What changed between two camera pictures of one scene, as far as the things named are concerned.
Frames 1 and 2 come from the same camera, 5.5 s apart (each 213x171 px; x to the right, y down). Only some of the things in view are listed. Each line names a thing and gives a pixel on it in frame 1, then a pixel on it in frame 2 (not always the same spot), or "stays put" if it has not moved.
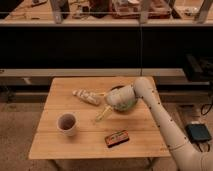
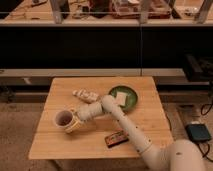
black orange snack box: x=117 y=138 stays put
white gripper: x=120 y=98 to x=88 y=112
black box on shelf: x=198 y=68 stays put
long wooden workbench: x=109 y=12 stays put
